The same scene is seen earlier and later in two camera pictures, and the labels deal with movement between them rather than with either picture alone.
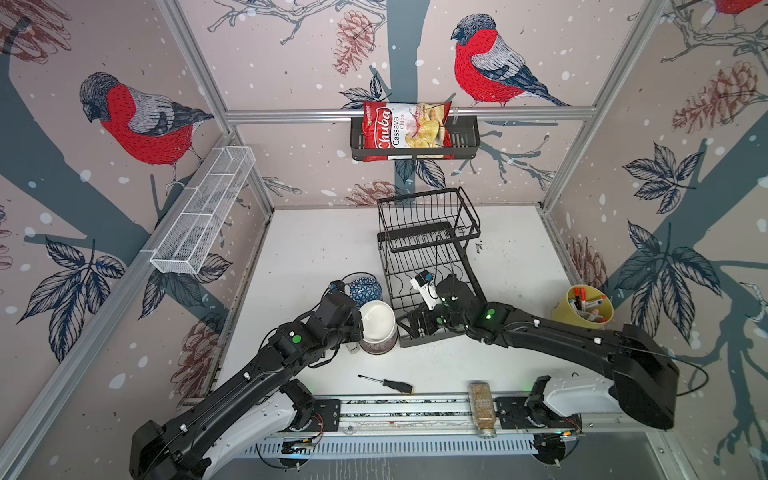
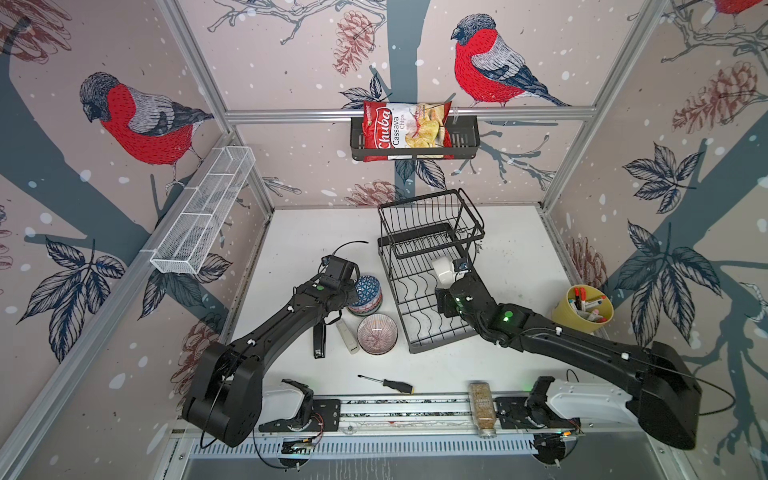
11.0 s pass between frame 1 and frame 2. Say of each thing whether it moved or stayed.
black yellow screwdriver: stayed
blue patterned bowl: stayed
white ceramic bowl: moved
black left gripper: moved
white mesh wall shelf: stayed
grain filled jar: stayed
